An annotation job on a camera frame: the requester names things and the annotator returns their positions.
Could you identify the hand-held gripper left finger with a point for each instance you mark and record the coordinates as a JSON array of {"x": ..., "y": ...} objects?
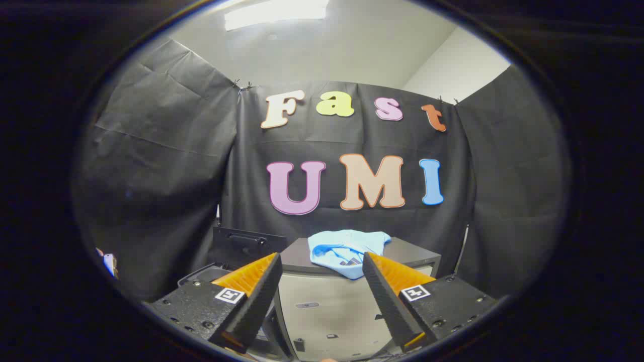
[{"x": 259, "y": 296}]

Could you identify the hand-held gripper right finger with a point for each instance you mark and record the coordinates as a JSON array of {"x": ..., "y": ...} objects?
[{"x": 385, "y": 296}]

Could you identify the black washing machine lid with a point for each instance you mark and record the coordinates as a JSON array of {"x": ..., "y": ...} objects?
[{"x": 241, "y": 246}]

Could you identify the light blue shirt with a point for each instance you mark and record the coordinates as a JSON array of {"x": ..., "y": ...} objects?
[{"x": 342, "y": 244}]

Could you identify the grey cabinet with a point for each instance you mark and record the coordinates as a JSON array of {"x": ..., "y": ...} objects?
[{"x": 327, "y": 311}]

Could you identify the small white object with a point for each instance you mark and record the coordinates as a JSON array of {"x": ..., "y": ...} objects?
[{"x": 108, "y": 262}]

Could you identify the black backdrop cloth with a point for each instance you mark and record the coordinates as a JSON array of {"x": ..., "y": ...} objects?
[{"x": 201, "y": 151}]

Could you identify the ceiling light panel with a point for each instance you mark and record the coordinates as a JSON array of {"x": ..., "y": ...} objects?
[{"x": 276, "y": 12}]

